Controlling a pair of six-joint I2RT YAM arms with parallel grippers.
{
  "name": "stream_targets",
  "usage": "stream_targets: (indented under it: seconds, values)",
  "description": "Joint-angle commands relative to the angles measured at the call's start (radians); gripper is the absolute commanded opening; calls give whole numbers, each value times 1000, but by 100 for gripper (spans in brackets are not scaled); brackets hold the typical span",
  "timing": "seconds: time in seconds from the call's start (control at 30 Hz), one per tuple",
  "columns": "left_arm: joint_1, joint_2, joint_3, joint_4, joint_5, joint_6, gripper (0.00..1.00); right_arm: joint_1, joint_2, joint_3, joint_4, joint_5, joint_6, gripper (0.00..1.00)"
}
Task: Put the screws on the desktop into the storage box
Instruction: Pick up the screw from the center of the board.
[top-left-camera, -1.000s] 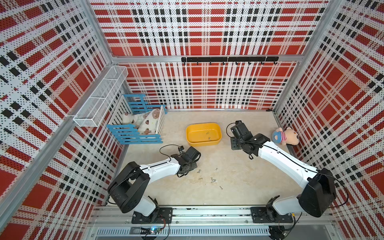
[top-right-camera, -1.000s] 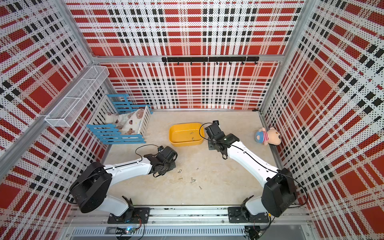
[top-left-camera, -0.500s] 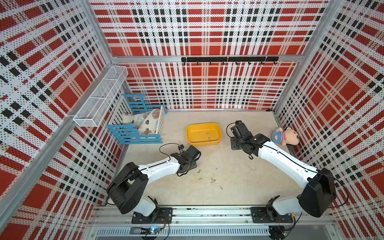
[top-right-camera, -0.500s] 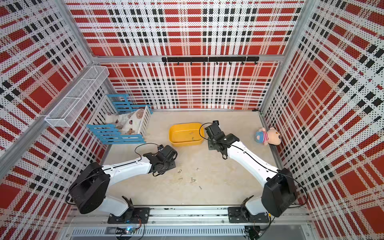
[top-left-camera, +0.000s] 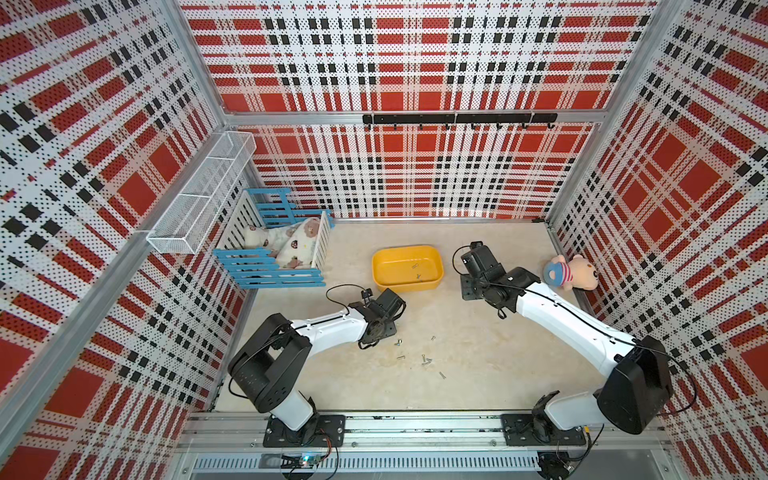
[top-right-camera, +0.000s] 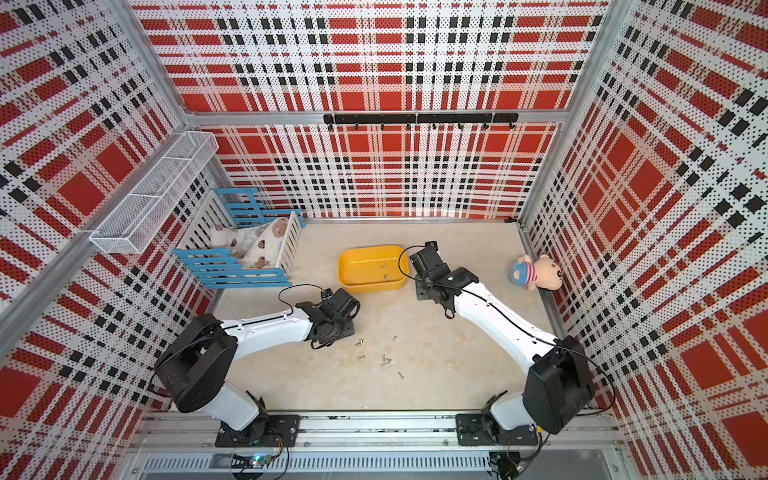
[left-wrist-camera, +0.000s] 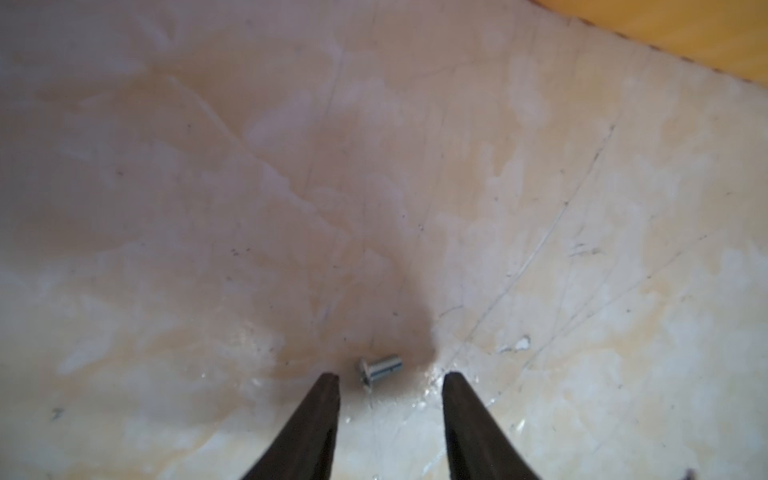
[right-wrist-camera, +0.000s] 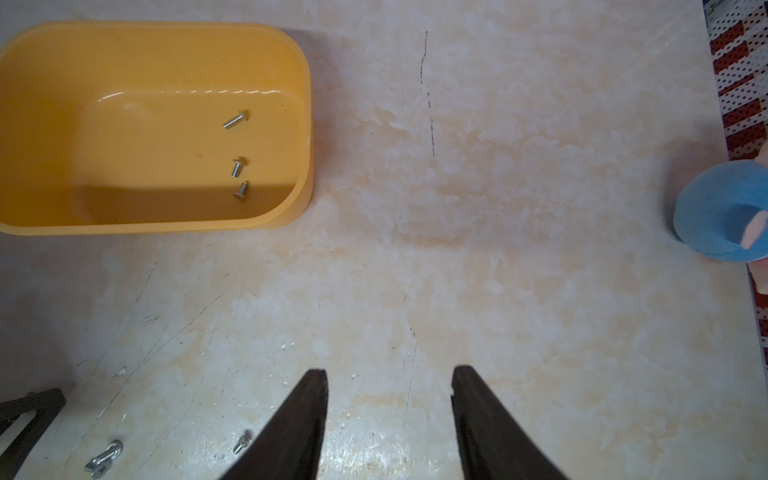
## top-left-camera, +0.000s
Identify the green circuit board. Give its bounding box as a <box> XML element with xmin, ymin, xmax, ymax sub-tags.
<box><xmin>280</xmin><ymin>454</ymin><xmax>325</xmax><ymax>470</ymax></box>

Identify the pink plush pig toy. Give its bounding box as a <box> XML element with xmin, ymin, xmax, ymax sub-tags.
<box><xmin>543</xmin><ymin>255</ymin><xmax>598</xmax><ymax>291</ymax></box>

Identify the white wire mesh basket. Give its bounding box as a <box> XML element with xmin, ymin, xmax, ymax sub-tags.
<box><xmin>147</xmin><ymin>131</ymin><xmax>256</xmax><ymax>255</ymax></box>

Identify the yellow plastic storage box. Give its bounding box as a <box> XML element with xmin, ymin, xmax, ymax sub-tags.
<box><xmin>372</xmin><ymin>245</ymin><xmax>445</xmax><ymax>294</ymax></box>

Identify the black hook rail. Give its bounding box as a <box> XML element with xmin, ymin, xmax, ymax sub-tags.
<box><xmin>362</xmin><ymin>112</ymin><xmax>558</xmax><ymax>127</ymax></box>

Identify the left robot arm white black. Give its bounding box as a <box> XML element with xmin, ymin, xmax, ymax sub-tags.
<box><xmin>228</xmin><ymin>289</ymin><xmax>407</xmax><ymax>449</ymax></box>

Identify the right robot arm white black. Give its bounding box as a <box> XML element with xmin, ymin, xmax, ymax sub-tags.
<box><xmin>455</xmin><ymin>241</ymin><xmax>674</xmax><ymax>443</ymax></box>

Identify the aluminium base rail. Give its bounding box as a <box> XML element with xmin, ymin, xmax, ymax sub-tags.
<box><xmin>169</xmin><ymin>411</ymin><xmax>684</xmax><ymax>479</ymax></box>

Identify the white plush toy in crate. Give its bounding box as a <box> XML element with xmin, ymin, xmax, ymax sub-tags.
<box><xmin>244</xmin><ymin>217</ymin><xmax>321</xmax><ymax>269</ymax></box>

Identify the blue white slatted crate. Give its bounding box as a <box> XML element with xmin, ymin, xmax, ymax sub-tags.
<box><xmin>214</xmin><ymin>188</ymin><xmax>334</xmax><ymax>290</ymax></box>

